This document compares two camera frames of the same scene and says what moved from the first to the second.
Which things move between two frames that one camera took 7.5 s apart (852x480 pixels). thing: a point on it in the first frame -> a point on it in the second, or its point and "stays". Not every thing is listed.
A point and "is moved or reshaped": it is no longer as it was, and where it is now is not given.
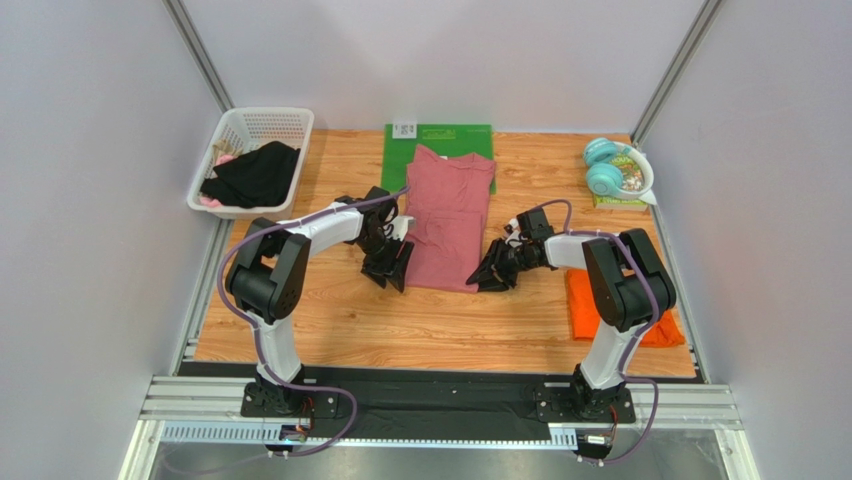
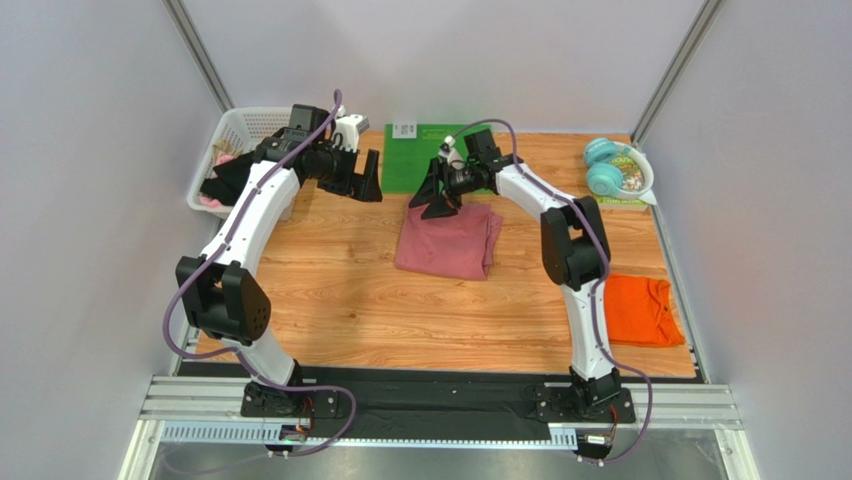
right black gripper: (505, 258) -> (446, 183)
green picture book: (633, 179) stays
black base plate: (440, 403) stays
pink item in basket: (210, 202) stays
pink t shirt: (449, 197) is moved or reshaped
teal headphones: (605, 178) stays
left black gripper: (378, 270) -> (366, 186)
